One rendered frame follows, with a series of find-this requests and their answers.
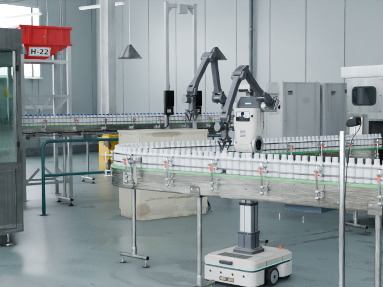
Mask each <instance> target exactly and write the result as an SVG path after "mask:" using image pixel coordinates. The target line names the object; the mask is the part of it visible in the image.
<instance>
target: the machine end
mask: <svg viewBox="0 0 383 287"><path fill-rule="evenodd" d="M341 77H343V78H347V89H345V93H347V120H348V119H349V116H363V135H365V134H367V137H368V134H370V135H371V134H381V137H382V138H383V65H367V66H357V67H341ZM346 214H353V215H352V216H353V218H354V211H352V210H346ZM357 215H360V216H366V217H370V218H375V215H368V212H364V211H358V213H357ZM349 222H350V223H353V220H350V221H349Z"/></svg>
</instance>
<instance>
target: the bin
mask: <svg viewBox="0 0 383 287"><path fill-rule="evenodd" d="M285 210H292V211H304V212H314V214H318V213H324V212H328V211H333V210H337V209H334V208H322V207H311V206H300V205H293V204H285ZM292 211H288V212H292ZM284 213H287V212H283V213H280V214H279V219H280V217H281V215H282V214H284ZM314 214H310V215H314ZM310 215H305V216H303V223H304V219H305V217H306V216H310Z"/></svg>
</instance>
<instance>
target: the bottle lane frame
mask: <svg viewBox="0 0 383 287"><path fill-rule="evenodd" d="M136 173H137V177H140V178H137V186H131V189H136V190H147V191H159V192H170V193H176V194H188V195H190V186H199V187H200V196H211V197H217V198H229V199H240V200H252V201H259V202H270V203H281V204H293V205H300V206H311V207H322V208H334V209H339V183H335V182H319V181H318V190H320V191H321V186H324V190H323V191H321V192H323V193H324V196H323V197H322V198H320V200H318V202H316V200H315V197H316V193H315V191H316V181H304V180H295V179H279V178H264V177H263V186H266V182H268V186H266V187H268V192H266V187H265V188H264V192H266V193H264V195H263V196H260V177H248V176H240V175H224V174H213V182H216V178H218V182H217V183H218V187H217V188H216V183H214V188H215V189H214V191H213V192H211V190H210V188H211V184H210V182H211V174H209V173H193V172H184V171H169V170H168V178H171V174H173V178H172V179H170V180H169V184H170V185H169V187H168V188H166V186H165V184H166V180H165V178H166V170H153V169H138V168H136ZM171 180H173V183H172V184H171ZM132 187H133V188H132ZM321 192H320V197H321ZM369 201H375V202H378V186H375V185H366V184H350V183H347V184H346V197H345V209H346V210H352V211H364V212H368V203H369Z"/></svg>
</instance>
